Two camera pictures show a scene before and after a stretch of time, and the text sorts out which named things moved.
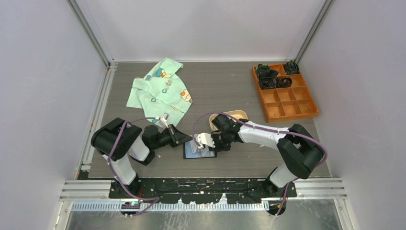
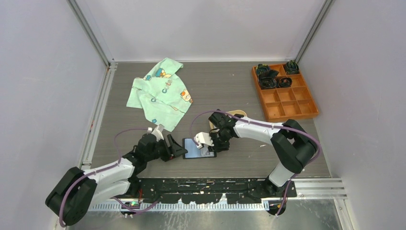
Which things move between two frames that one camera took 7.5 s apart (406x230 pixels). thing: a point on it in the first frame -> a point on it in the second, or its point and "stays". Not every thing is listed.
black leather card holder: [191, 150] stays
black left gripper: [176, 136] -> [175, 150]
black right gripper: [217, 148] stays
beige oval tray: [238, 114] stays
